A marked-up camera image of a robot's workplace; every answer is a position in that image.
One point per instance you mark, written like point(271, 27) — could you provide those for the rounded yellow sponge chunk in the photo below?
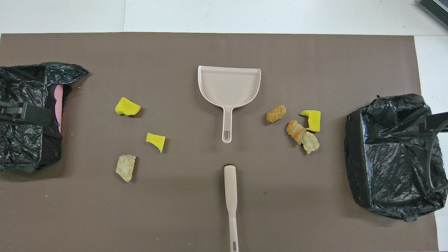
point(126, 106)

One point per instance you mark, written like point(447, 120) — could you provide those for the pale bread chunk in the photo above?
point(125, 168)

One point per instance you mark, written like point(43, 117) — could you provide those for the yellow sponge wedge piece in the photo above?
point(155, 140)

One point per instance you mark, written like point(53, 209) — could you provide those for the yellow sponge with green side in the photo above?
point(313, 120)

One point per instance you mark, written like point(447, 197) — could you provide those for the orange croissant pastry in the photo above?
point(295, 131)

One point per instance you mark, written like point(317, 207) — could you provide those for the brown bread roll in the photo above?
point(275, 114)

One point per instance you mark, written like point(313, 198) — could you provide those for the beige plastic dustpan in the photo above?
point(227, 87)

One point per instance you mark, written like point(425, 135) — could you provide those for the beige hand brush black bristles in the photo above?
point(231, 189)

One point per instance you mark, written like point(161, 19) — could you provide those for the pink plastic bin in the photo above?
point(58, 105)

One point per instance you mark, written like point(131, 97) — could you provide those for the right black-lined bin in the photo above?
point(21, 147)

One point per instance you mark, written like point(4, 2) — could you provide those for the black-lined bin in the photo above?
point(21, 147)
point(392, 164)

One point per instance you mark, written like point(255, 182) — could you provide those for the left black-lined bin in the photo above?
point(392, 164)

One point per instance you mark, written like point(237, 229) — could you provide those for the dark ribbed device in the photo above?
point(435, 7)

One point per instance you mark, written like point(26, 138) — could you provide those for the brown table mat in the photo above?
point(175, 210)

